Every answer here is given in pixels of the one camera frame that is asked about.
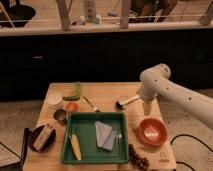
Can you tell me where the red bowl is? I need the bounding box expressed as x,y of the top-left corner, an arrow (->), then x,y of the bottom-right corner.
138,118 -> 168,146

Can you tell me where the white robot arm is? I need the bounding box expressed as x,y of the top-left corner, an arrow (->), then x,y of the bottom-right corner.
138,64 -> 213,130

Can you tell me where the metal spoon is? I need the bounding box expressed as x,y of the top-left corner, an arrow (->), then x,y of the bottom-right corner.
83,96 -> 101,112

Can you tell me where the blue folded cloth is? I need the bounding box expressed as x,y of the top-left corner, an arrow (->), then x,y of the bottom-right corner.
95,121 -> 117,151

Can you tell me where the bunch of dark grapes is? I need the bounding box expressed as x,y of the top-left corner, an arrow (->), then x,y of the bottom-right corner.
128,144 -> 149,171

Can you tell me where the green plastic tray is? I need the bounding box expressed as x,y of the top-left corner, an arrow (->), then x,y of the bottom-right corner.
61,112 -> 129,164

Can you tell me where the orange tomato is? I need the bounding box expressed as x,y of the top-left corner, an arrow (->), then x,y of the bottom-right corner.
65,102 -> 78,112

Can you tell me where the yellow corn cob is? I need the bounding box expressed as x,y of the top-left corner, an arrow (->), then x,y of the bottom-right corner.
70,134 -> 82,160

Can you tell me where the small metal cup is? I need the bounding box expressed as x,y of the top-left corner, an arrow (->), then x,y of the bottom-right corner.
54,109 -> 66,122

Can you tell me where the white cup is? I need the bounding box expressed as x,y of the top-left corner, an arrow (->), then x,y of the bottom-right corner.
47,92 -> 62,106

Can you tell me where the sandwich slice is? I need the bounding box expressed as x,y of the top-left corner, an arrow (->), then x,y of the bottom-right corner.
33,125 -> 53,151

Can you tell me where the dark round plate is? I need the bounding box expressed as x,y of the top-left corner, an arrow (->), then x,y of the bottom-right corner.
28,126 -> 56,153

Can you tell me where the black stand left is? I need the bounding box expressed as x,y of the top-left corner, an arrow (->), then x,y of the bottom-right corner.
0,128 -> 31,171

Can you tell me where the black cable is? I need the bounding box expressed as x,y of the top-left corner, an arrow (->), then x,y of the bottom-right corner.
170,133 -> 213,171

